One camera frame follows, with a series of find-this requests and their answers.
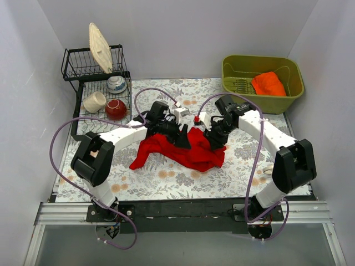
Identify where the floral table mat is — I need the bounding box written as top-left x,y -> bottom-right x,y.
55,78 -> 311,202

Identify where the cream woven plate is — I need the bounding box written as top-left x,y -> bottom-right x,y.
89,23 -> 113,74

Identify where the red bowl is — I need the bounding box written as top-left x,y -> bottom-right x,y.
105,99 -> 127,120

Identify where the aluminium rail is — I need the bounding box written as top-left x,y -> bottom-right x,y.
34,201 -> 333,225

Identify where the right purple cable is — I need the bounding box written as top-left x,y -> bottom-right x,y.
194,92 -> 290,241

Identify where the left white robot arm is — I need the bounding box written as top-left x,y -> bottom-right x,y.
71,101 -> 191,222

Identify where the green inside mug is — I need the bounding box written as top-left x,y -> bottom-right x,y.
262,165 -> 273,175

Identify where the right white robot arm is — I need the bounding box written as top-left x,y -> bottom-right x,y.
194,93 -> 317,223

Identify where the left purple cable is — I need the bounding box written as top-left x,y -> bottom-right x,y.
49,87 -> 184,250

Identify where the red t shirt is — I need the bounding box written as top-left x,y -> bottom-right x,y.
129,127 -> 226,172

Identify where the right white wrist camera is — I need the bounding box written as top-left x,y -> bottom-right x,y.
194,111 -> 212,131

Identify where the blue white ceramic bowl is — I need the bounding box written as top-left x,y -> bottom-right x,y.
106,76 -> 127,94

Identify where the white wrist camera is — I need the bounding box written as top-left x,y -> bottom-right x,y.
194,111 -> 212,131
173,107 -> 190,124

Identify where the black wire dish rack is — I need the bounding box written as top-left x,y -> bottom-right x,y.
61,44 -> 132,124

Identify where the orange t shirt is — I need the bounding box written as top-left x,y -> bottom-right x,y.
251,71 -> 286,96

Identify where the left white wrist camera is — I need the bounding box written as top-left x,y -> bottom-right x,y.
173,107 -> 190,124

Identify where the cream ceramic cup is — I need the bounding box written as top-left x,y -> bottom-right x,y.
83,91 -> 107,113

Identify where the green plastic bin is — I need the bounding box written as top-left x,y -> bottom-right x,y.
221,55 -> 305,114

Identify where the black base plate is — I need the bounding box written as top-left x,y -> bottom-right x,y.
85,197 -> 285,234

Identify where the purple cable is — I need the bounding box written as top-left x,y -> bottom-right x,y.
49,87 -> 184,250
194,92 -> 290,241

